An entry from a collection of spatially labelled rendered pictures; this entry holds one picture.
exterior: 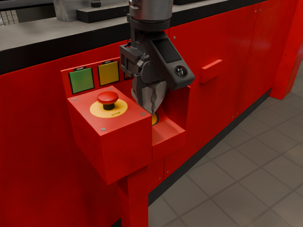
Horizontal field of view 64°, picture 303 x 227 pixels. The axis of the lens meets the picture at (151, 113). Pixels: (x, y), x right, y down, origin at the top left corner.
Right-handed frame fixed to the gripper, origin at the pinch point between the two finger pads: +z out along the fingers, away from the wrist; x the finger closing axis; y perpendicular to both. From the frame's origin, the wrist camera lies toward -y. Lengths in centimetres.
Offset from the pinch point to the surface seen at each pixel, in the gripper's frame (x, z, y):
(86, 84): 10.6, -5.8, 9.3
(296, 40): -169, 27, 45
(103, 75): 6.5, -6.9, 9.3
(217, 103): -70, 41, 32
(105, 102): 11.0, -7.2, -0.4
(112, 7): -8.0, -14.5, 31.2
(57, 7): 5.0, -14.2, 38.2
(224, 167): -67, 75, 14
